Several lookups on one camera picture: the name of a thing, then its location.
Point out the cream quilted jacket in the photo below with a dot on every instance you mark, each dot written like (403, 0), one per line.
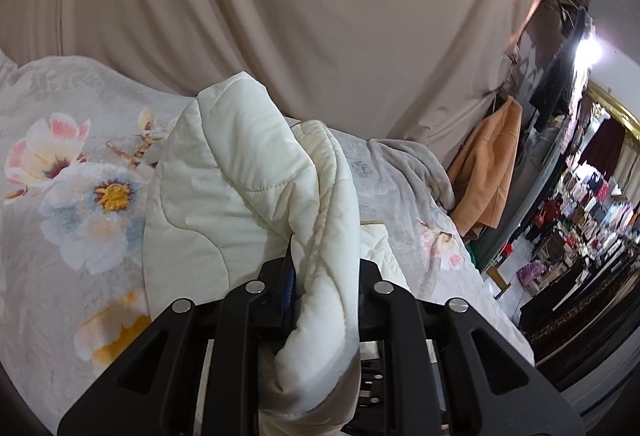
(260, 206)

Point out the purple plastic bag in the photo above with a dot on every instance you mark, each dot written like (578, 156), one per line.
(530, 273)

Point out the wooden stool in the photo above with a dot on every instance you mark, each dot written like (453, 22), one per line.
(499, 281)

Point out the bright lamp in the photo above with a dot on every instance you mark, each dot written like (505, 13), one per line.
(590, 47)

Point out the gold frame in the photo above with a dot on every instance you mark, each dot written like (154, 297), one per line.
(617, 109)

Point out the beige backdrop cloth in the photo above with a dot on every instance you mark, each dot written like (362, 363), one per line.
(280, 16)

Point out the dark leopard print cloth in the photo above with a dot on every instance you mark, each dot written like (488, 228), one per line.
(575, 301)

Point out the floral grey blanket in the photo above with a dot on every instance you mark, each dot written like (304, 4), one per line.
(75, 216)

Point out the dark hanging garments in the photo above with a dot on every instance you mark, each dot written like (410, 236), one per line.
(557, 71)

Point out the plain grey fleece blanket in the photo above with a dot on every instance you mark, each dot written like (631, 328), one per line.
(415, 171)

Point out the orange coat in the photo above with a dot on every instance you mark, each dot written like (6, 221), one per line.
(487, 166)

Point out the racks of assorted clothes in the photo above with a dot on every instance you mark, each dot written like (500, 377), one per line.
(595, 211)

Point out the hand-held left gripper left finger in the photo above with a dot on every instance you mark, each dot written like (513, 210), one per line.
(240, 316)

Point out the dark red curtain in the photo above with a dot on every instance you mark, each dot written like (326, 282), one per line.
(605, 146)

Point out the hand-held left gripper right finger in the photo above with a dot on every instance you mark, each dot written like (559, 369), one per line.
(400, 316)

